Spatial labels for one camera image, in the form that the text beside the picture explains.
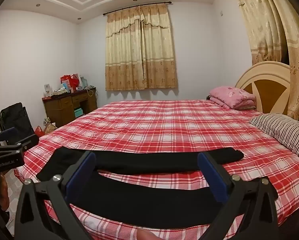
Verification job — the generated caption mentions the dark curtain rod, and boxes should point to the dark curtain rod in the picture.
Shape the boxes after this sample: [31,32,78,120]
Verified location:
[103,2,172,16]

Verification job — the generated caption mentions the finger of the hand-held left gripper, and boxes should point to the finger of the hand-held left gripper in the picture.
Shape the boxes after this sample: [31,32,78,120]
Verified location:
[4,134,39,153]
[0,127,17,145]

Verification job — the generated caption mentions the dark wooden desk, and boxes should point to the dark wooden desk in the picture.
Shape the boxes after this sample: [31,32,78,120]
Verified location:
[42,87,98,128]

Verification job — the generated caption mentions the beige floral window curtain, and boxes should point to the beige floral window curtain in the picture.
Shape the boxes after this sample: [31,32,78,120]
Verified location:
[105,4,178,92]

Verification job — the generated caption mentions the bed with red plaid sheet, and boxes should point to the bed with red plaid sheet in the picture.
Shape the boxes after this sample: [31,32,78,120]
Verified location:
[14,99,299,240]

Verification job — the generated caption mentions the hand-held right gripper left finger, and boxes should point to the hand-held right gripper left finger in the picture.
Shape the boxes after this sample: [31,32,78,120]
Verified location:
[14,151,97,240]

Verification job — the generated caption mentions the striped pillow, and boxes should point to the striped pillow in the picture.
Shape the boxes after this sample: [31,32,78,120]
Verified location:
[249,113,299,164]

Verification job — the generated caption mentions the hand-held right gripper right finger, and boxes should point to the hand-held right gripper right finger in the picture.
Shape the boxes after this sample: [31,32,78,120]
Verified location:
[197,151,286,240]

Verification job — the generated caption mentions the folded pink blanket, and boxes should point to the folded pink blanket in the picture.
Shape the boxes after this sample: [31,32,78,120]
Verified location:
[209,86,257,110]

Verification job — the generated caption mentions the person's right hand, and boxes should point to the person's right hand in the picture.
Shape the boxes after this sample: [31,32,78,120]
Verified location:
[136,228,161,240]

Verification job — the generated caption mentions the patterned bag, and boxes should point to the patterned bag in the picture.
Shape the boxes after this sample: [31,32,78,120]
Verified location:
[44,122,58,134]

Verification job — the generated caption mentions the black pants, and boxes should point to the black pants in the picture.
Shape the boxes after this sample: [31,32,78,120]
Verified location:
[36,146,278,227]

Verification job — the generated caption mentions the red gift bag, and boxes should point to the red gift bag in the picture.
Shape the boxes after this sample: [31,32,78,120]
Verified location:
[60,74,79,90]

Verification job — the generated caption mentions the black folding chair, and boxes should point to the black folding chair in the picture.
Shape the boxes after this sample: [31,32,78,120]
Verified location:
[0,102,35,143]

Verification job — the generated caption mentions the large beige floral curtain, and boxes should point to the large beige floral curtain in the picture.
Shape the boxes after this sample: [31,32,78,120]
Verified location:
[227,0,299,123]

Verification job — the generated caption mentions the beige and brown headboard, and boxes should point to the beige and brown headboard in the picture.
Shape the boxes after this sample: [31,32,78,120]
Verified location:
[234,61,292,116]

